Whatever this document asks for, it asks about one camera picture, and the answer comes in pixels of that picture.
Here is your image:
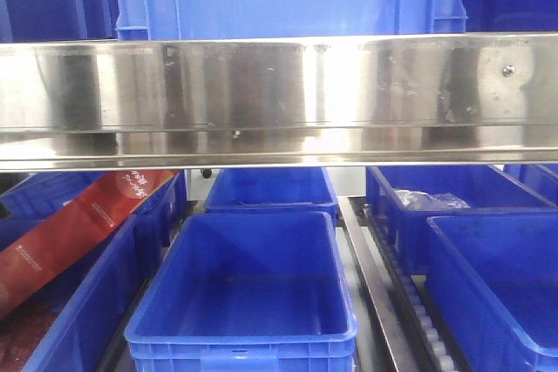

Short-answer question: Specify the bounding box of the blue bin centre rear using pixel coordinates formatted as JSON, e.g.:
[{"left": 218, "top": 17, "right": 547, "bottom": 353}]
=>
[{"left": 204, "top": 166, "right": 338, "bottom": 224}]

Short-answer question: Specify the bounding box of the clear plastic bag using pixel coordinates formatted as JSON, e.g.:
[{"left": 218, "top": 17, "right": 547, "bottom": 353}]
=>
[{"left": 395, "top": 189, "right": 470, "bottom": 211}]

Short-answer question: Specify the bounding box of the stainless steel shelf beam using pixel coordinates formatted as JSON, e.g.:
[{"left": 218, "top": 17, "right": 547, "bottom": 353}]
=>
[{"left": 1, "top": 32, "right": 557, "bottom": 172}]

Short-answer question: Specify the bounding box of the red cardboard package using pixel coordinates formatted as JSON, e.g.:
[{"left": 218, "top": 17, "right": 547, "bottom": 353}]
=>
[{"left": 1, "top": 169, "right": 178, "bottom": 317}]

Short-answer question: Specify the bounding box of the blue bin right front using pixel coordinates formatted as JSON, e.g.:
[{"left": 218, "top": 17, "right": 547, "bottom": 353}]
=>
[{"left": 425, "top": 213, "right": 557, "bottom": 371}]

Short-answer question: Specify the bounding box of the roller track rail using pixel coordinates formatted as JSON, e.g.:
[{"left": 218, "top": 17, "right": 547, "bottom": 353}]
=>
[{"left": 337, "top": 196, "right": 470, "bottom": 371}]

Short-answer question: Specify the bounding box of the blue bin left rear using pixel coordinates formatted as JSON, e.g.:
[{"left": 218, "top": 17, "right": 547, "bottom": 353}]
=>
[{"left": 1, "top": 171, "right": 187, "bottom": 247}]

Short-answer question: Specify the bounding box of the blue bin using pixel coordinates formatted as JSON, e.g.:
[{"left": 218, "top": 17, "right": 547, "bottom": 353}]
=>
[
  {"left": 365, "top": 165, "right": 557, "bottom": 274},
  {"left": 504, "top": 163, "right": 558, "bottom": 204},
  {"left": 1, "top": 171, "right": 187, "bottom": 247},
  {"left": 204, "top": 166, "right": 338, "bottom": 224},
  {"left": 0, "top": 214, "right": 140, "bottom": 372},
  {"left": 125, "top": 212, "right": 357, "bottom": 371},
  {"left": 425, "top": 213, "right": 557, "bottom": 371}
]

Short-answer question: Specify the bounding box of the blue bin right rear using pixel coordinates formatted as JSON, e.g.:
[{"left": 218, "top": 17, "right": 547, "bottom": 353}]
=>
[{"left": 365, "top": 165, "right": 557, "bottom": 274}]

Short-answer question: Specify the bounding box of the blue bin left front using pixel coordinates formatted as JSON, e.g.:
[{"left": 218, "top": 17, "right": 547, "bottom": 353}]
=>
[{"left": 0, "top": 214, "right": 140, "bottom": 372}]

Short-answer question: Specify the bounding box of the blue bin centre front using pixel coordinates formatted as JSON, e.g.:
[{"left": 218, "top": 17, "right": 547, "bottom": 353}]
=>
[{"left": 125, "top": 212, "right": 357, "bottom": 371}]

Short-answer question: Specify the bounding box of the blue bin far right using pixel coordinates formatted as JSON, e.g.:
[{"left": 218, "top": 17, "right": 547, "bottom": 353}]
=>
[{"left": 504, "top": 163, "right": 558, "bottom": 204}]

